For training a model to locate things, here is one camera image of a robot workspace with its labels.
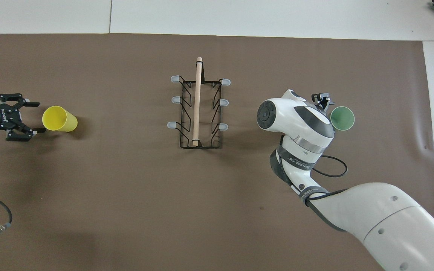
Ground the pale green plastic cup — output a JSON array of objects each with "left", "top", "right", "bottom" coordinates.
[{"left": 330, "top": 106, "right": 355, "bottom": 131}]

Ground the yellow plastic cup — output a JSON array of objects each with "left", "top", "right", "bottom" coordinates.
[{"left": 42, "top": 106, "right": 78, "bottom": 132}]

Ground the brown table mat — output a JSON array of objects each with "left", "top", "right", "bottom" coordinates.
[{"left": 0, "top": 33, "right": 434, "bottom": 271}]

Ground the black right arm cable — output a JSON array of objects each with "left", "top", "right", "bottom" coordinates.
[{"left": 311, "top": 155, "right": 349, "bottom": 178}]

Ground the black wire cup rack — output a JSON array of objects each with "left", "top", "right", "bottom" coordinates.
[{"left": 167, "top": 56, "right": 231, "bottom": 149}]

